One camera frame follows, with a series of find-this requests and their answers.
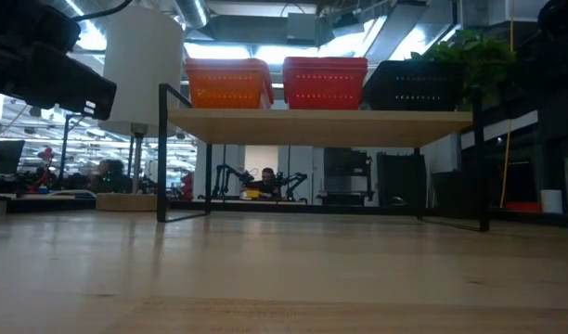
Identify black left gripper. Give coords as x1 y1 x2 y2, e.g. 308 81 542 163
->
0 41 119 122

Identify orange plastic basket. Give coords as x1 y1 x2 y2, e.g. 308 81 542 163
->
185 69 275 110
186 63 271 74

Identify red plastic basket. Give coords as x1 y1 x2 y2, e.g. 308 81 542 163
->
283 69 368 111
282 62 368 73

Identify black plastic basket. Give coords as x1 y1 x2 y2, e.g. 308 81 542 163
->
370 67 469 76
360 72 469 112
374 60 469 70

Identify wooden shelf with black legs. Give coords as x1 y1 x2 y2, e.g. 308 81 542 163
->
156 83 492 233

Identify black stand pole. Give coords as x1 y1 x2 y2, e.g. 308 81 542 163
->
59 112 93 189

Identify red background object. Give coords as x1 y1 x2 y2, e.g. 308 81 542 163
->
179 171 196 200
36 147 57 187

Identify dark computer monitor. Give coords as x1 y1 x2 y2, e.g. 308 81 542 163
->
0 139 26 177

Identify white shade wooden base lamp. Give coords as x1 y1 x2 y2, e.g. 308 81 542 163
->
96 6 187 213

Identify person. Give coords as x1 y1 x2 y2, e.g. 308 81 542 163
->
86 158 133 195
244 166 285 201

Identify black equipment cabinet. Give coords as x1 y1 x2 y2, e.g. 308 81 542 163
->
321 147 374 207

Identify green potted plant black pot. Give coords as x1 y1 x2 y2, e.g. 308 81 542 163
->
408 29 518 112

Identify red low box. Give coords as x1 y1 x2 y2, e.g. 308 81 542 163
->
503 200 543 214

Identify white cylindrical bin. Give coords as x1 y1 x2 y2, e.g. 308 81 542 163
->
539 188 564 215

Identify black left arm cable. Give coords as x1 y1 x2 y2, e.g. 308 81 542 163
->
74 0 135 22

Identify black aluminium table frame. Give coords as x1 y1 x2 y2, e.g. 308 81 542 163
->
0 197 568 228

